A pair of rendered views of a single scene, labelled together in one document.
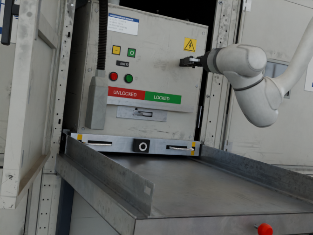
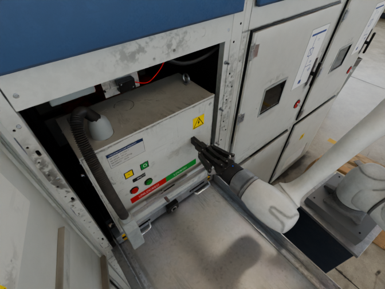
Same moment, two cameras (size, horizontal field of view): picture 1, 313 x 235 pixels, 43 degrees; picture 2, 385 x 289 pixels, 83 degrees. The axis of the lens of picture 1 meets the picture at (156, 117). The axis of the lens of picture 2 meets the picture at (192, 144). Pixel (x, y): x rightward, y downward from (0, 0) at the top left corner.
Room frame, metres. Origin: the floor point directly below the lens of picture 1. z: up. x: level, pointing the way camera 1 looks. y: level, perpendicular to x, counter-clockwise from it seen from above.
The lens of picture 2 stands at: (0.96, 0.05, 1.83)
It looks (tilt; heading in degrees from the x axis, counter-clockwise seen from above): 45 degrees down; 348
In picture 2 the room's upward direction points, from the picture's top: straight up
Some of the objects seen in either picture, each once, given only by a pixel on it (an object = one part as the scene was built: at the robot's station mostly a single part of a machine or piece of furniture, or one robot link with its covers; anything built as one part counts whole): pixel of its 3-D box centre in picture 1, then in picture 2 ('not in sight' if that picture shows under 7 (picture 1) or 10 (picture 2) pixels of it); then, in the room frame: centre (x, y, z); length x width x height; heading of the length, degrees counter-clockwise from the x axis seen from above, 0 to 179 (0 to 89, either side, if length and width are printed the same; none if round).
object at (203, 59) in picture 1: (208, 61); (227, 169); (1.40, -0.16, 1.23); 0.09 x 0.08 x 0.07; 27
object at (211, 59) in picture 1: (221, 61); (243, 183); (1.33, -0.19, 1.23); 0.09 x 0.06 x 0.09; 117
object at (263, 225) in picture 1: (262, 229); not in sight; (0.88, -0.27, 0.82); 0.04 x 0.03 x 0.03; 27
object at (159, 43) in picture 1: (147, 79); (165, 170); (1.50, 0.05, 1.15); 0.48 x 0.01 x 0.48; 117
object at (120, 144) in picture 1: (137, 144); (168, 200); (1.51, 0.06, 0.89); 0.54 x 0.05 x 0.06; 117
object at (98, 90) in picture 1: (96, 102); (130, 229); (1.34, 0.21, 1.04); 0.08 x 0.05 x 0.17; 27
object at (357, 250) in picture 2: not in sight; (342, 208); (1.37, -0.86, 0.74); 0.36 x 0.36 x 0.02; 23
